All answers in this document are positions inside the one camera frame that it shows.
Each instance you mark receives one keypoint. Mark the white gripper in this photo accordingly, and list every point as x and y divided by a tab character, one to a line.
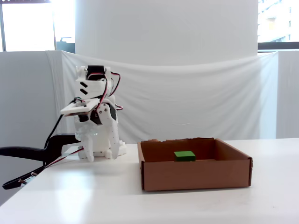
105	114

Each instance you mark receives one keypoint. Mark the green cube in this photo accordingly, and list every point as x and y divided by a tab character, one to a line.
184	156

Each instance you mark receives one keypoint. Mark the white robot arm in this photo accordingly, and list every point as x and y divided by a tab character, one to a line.
93	89

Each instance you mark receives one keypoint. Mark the brown cardboard box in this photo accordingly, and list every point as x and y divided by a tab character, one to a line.
196	173

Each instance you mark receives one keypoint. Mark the red white servo lead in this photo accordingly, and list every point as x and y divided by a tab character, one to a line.
63	157

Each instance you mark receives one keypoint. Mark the black table clamp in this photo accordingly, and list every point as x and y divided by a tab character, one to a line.
28	152

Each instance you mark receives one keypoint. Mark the black motor controller board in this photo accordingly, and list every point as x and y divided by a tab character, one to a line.
21	180

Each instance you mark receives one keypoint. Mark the white cloth backdrop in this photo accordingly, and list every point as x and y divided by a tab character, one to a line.
175	93

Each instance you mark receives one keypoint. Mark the white partition panel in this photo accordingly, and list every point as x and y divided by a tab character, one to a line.
288	93
23	93

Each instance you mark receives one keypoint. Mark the bright glass window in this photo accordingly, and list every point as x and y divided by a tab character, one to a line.
278	21
28	25

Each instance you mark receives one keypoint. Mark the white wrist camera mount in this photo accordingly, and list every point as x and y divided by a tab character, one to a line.
79	107

